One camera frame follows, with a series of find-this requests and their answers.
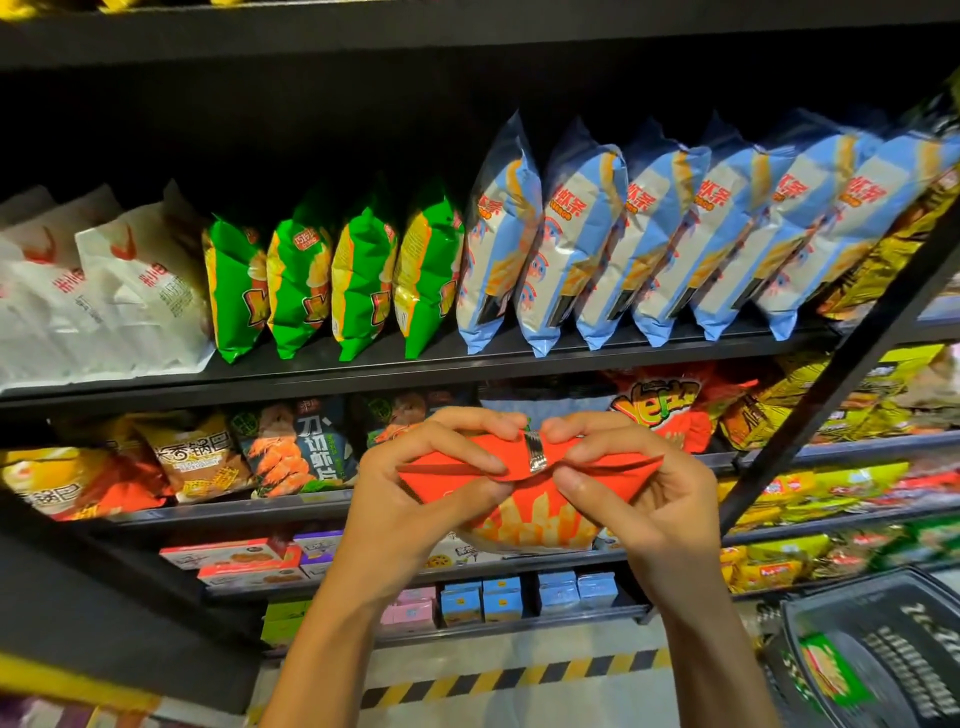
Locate person's right hand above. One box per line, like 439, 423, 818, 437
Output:
540, 412, 725, 602

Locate black metal shelf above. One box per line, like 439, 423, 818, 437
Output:
0, 0, 960, 728

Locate row of orange chip bags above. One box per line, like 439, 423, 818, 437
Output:
604, 364, 759, 455

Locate noodle packets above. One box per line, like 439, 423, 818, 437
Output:
885, 457, 960, 509
817, 90, 960, 324

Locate tan snack bag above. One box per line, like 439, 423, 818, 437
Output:
135, 412, 254, 504

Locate green fries snack bag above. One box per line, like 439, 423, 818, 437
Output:
330, 202, 399, 365
265, 210, 335, 362
202, 214, 272, 366
393, 187, 467, 362
799, 630, 876, 710

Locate dark shrimp chip bags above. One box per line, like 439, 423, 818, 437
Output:
232, 397, 354, 500
352, 390, 474, 452
480, 382, 617, 437

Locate blue puffed snack bag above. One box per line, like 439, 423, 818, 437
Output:
754, 127, 960, 344
574, 123, 714, 351
454, 112, 545, 357
630, 127, 797, 350
514, 120, 632, 359
690, 120, 887, 344

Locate row of small blue boxes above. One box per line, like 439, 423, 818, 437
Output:
439, 570, 621, 627

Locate row of plain white bags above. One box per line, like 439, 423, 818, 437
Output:
0, 183, 216, 389

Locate orange yellow snack bag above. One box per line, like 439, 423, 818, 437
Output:
0, 442, 174, 524

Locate black shopping basket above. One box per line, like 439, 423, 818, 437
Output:
757, 567, 960, 728

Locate person's left hand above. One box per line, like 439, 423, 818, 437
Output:
342, 408, 530, 602

